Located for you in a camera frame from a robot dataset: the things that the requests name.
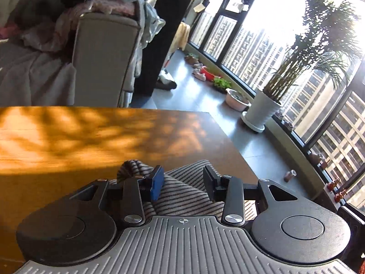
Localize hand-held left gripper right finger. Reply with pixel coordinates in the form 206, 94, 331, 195
203, 166, 298, 227

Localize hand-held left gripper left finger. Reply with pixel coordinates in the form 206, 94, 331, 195
70, 165, 165, 227

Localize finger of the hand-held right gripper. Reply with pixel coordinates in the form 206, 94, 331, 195
337, 205, 365, 274

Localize striped knit garment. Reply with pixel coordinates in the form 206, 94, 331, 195
115, 160, 257, 221

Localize pink clothes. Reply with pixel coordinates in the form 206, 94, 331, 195
55, 0, 137, 55

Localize row of small windowsill figurines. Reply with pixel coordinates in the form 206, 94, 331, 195
274, 111, 350, 203

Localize pink and white basin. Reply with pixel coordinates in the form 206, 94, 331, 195
225, 88, 251, 112

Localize potted palm in white pot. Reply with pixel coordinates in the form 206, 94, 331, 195
241, 0, 365, 133

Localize tray of green seedlings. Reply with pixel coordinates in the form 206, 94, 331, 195
212, 76, 233, 94

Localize pink figurine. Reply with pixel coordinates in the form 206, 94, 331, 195
192, 63, 206, 80

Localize red pot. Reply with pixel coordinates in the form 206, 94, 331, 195
200, 66, 217, 82

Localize grey upholstered chair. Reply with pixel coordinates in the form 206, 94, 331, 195
71, 13, 141, 107

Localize black framed window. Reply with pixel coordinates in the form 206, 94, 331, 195
188, 0, 365, 214

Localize cream towel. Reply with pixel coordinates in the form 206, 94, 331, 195
174, 23, 191, 50

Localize dark curtain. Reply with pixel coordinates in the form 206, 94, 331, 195
134, 0, 206, 96

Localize grey covered sofa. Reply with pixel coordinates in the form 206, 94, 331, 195
0, 0, 77, 106

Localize white crumpled blanket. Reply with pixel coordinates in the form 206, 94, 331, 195
21, 20, 75, 52

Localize grey pillow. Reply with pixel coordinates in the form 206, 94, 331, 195
17, 0, 66, 25

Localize pink cloth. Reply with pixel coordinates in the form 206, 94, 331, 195
0, 24, 18, 39

